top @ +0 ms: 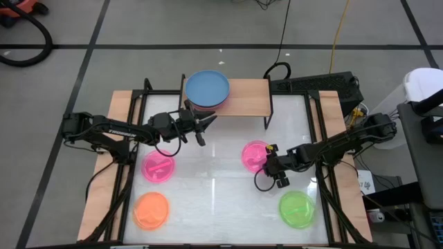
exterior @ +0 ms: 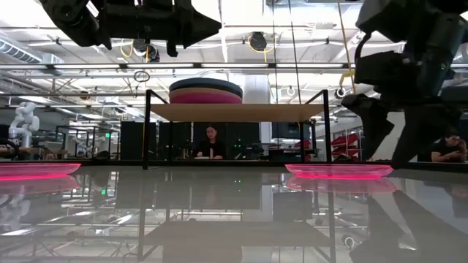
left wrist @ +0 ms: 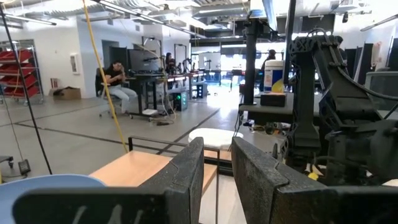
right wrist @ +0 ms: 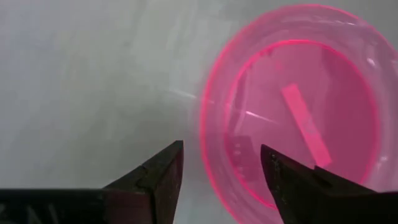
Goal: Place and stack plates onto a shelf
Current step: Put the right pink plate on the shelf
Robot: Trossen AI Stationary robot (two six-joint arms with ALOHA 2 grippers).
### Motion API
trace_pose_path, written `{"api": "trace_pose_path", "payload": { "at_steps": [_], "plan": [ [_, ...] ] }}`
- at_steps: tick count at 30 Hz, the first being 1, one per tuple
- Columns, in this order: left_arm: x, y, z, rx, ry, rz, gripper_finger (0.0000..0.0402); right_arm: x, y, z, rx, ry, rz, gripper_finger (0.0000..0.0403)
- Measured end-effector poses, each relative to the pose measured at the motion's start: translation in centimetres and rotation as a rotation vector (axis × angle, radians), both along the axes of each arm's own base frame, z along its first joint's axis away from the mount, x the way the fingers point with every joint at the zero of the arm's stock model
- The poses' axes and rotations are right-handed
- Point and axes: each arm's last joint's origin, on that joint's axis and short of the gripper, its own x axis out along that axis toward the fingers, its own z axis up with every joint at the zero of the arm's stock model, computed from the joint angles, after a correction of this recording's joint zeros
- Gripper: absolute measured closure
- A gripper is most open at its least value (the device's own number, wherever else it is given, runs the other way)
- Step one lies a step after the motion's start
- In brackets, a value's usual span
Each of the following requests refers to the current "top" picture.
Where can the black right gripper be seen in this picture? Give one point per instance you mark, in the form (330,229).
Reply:
(277,162)

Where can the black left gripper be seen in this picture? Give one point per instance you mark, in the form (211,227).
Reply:
(187,126)

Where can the translucent neon pink plate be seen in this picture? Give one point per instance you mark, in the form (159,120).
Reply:
(252,155)
(158,166)

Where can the light blue plate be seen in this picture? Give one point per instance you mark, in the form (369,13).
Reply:
(207,88)

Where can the translucent neon orange plate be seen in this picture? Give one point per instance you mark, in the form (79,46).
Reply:
(151,211)

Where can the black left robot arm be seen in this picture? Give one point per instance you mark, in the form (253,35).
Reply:
(114,131)

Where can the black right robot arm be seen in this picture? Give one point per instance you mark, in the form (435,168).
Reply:
(332,143)

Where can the translucent neon green plate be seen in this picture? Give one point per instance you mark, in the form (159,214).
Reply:
(297,210)

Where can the light wooden side board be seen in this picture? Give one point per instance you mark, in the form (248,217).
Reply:
(104,193)
(349,207)

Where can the white paper sheet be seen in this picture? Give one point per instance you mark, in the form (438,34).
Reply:
(367,183)

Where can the black low cabinet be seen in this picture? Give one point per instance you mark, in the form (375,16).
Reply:
(391,193)

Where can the grey side desk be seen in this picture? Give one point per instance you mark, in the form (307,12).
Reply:
(418,166)

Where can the white rounded object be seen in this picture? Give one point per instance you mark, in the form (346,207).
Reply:
(425,83)

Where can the orange vacuum cleaner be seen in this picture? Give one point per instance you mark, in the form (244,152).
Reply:
(17,7)

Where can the wooden shelf black metal frame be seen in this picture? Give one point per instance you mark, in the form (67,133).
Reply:
(249,98)

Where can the black metal table frame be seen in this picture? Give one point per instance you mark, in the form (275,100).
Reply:
(162,92)

